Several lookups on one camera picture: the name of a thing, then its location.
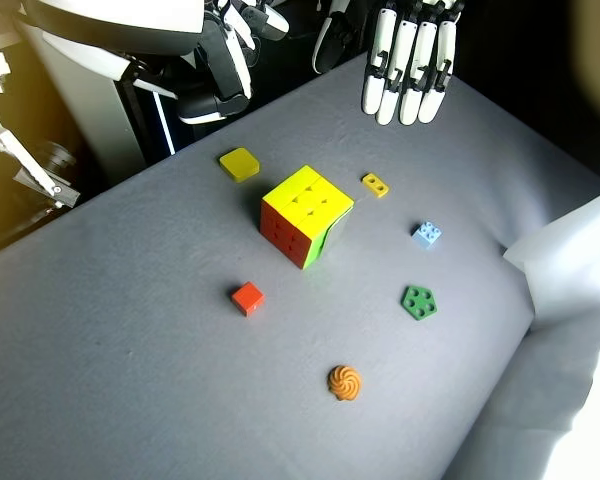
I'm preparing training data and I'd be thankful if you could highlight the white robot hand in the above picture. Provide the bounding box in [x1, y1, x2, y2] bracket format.
[312, 0, 464, 127]
[17, 0, 291, 127]

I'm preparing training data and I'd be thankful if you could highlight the multicolour puzzle cube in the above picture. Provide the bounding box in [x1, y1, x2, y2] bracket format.
[258, 164, 356, 271]

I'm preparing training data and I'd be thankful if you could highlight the yellow two-hole block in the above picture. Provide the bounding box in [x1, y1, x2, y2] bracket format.
[361, 172, 390, 200]

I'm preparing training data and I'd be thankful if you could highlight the light blue toy brick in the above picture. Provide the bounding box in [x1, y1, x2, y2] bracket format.
[410, 220, 444, 251]

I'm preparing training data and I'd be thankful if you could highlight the yellow rounded square block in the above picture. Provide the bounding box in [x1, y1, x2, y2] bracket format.
[218, 146, 261, 184]

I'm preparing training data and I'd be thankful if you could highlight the green pentagon block with holes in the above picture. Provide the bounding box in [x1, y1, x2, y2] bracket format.
[400, 284, 439, 322]

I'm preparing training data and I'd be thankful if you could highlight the white backdrop sheet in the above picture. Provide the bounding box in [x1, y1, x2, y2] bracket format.
[439, 184, 600, 480]

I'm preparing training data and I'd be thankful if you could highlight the red cube block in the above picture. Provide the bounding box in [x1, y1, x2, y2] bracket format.
[230, 281, 266, 318]

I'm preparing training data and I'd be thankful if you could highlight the orange swirl toy cookie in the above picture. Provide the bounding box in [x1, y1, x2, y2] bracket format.
[327, 364, 364, 403]

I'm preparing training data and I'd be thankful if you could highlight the grey table cloth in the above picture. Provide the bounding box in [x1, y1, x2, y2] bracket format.
[0, 47, 600, 480]

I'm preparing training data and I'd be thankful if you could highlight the wrist camera on white bracket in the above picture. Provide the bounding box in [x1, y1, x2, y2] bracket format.
[0, 39, 81, 211]

